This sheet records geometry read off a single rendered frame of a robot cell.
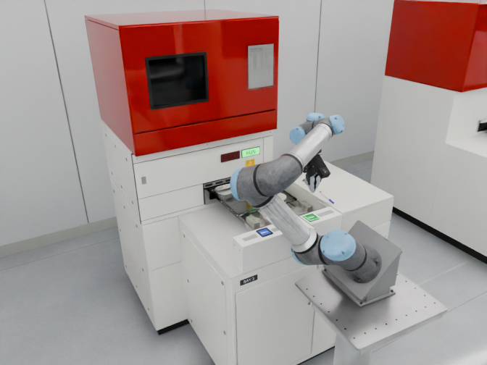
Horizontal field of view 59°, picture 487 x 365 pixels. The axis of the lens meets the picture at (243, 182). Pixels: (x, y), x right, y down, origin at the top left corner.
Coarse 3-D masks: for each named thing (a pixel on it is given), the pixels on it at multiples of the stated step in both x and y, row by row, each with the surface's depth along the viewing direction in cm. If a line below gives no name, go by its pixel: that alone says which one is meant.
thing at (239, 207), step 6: (282, 192) 240; (222, 198) 234; (228, 198) 234; (234, 198) 234; (288, 198) 233; (228, 204) 227; (234, 204) 228; (240, 204) 228; (246, 204) 227; (234, 210) 222; (240, 210) 222; (246, 210) 222; (252, 210) 221
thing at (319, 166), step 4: (316, 156) 187; (320, 156) 188; (312, 160) 186; (316, 160) 186; (320, 160) 186; (312, 164) 187; (316, 164) 184; (320, 164) 185; (324, 164) 185; (316, 168) 185; (320, 168) 184; (324, 168) 184; (320, 172) 183; (324, 172) 182; (328, 172) 183; (320, 176) 183; (324, 176) 182; (328, 176) 184
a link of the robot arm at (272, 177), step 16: (320, 128) 159; (336, 128) 162; (304, 144) 151; (320, 144) 156; (288, 160) 142; (304, 160) 147; (256, 176) 142; (272, 176) 139; (288, 176) 140; (272, 192) 142
